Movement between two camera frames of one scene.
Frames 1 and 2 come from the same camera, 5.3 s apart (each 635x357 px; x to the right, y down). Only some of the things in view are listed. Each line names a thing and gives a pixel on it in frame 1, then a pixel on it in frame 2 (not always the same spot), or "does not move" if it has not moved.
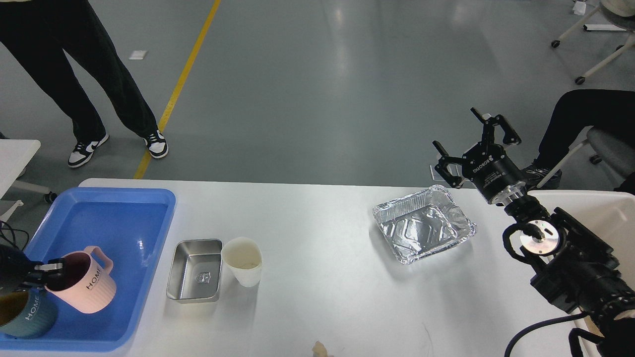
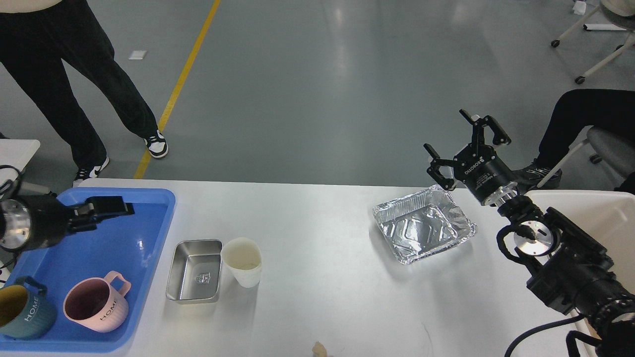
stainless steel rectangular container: x=196 y=271 does not move
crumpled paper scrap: x=319 y=350 does not move
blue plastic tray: x=130 y=224 does not move
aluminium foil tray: x=419 y=224 does not move
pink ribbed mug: x=86 y=284 → x=94 y=303
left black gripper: x=20 y=266 → x=28 y=222
